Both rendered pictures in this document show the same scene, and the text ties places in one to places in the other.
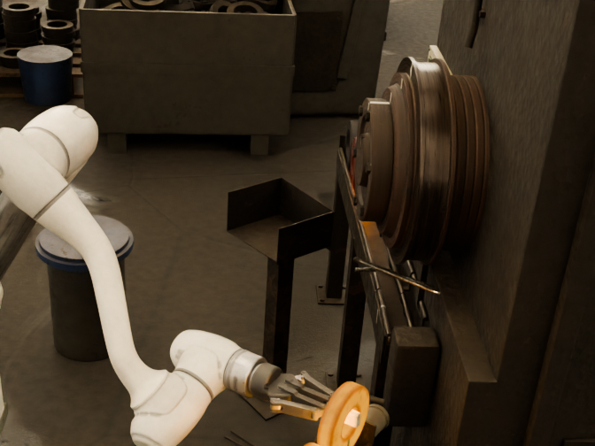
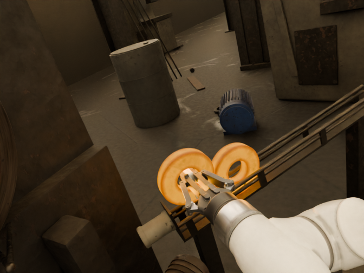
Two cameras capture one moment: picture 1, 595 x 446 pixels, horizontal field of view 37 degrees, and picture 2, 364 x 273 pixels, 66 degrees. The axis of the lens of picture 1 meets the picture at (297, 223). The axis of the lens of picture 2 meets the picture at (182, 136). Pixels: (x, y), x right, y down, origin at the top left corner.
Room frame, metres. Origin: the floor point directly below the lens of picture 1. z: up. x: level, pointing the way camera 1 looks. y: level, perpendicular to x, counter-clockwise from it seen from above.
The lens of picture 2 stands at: (1.83, 0.30, 1.18)
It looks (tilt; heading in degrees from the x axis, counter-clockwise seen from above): 25 degrees down; 221
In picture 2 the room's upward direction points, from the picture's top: 17 degrees counter-clockwise
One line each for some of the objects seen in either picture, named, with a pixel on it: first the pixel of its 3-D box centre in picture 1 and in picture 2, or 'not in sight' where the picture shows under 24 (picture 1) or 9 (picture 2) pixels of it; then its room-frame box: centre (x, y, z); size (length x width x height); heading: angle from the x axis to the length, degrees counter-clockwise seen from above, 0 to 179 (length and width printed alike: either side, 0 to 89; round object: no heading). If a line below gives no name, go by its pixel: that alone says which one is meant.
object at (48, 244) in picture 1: (88, 289); not in sight; (2.58, 0.71, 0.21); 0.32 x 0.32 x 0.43
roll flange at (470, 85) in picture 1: (449, 163); not in sight; (1.88, -0.34, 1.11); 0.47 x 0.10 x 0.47; 4
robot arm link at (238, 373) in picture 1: (248, 373); (239, 225); (1.49, 0.08, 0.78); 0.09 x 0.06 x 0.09; 149
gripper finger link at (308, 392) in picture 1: (308, 395); (197, 191); (1.43, -0.05, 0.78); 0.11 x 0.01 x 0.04; 61
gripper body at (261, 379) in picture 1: (276, 386); (218, 204); (1.45, 0.02, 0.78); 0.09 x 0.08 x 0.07; 59
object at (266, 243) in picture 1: (274, 301); not in sight; (2.38, 0.06, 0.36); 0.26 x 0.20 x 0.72; 39
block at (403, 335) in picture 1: (411, 377); (85, 262); (1.64, -0.29, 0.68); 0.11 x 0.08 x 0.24; 94
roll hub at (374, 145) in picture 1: (371, 160); not in sight; (1.87, -0.16, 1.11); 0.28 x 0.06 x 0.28; 4
